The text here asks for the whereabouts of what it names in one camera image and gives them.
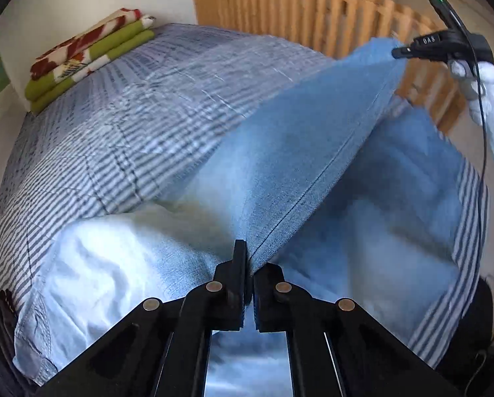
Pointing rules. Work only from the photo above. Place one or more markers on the wooden slatted bed rail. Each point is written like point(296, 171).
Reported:
point(334, 28)

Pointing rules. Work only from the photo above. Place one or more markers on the green floral folded blanket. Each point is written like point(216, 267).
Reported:
point(60, 68)

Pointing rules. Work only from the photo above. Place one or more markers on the light blue denim jeans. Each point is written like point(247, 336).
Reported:
point(353, 192)

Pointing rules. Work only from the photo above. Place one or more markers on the blue white striped quilt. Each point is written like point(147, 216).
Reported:
point(113, 141)

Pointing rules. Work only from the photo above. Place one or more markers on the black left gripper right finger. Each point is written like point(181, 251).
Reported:
point(269, 308)

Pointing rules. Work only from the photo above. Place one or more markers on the white gloved right hand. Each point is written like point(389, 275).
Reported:
point(479, 95)

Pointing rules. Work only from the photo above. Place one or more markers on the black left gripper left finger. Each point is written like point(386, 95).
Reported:
point(227, 312)

